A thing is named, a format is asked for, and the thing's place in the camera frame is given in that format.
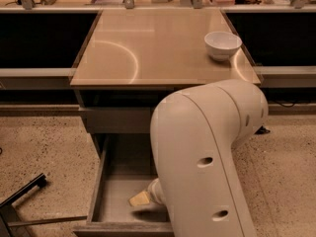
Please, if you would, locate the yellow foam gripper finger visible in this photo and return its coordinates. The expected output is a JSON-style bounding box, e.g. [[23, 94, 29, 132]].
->
[[128, 191, 150, 206]]

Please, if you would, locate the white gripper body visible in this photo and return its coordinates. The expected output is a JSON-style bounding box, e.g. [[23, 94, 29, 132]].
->
[[147, 179, 165, 205]]

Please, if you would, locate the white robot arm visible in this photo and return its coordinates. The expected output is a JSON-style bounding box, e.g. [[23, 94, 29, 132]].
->
[[129, 79, 269, 237]]

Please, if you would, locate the open middle drawer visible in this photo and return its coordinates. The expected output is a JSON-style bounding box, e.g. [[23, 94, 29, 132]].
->
[[74, 133, 174, 237]]

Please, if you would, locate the closed top drawer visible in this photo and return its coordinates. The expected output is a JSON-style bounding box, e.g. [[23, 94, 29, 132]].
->
[[79, 108, 151, 133]]

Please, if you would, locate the grey drawer cabinet with counter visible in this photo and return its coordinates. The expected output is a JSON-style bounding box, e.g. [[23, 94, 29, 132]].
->
[[68, 7, 264, 237]]

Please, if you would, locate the black object on floor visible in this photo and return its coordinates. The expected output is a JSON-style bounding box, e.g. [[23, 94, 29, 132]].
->
[[255, 125, 271, 134]]

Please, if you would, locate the black metal stand base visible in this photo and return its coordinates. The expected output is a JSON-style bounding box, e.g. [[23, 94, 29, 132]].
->
[[0, 172, 89, 237]]

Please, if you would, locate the white ceramic bowl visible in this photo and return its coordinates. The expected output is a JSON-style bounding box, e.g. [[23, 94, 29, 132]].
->
[[204, 32, 242, 61]]

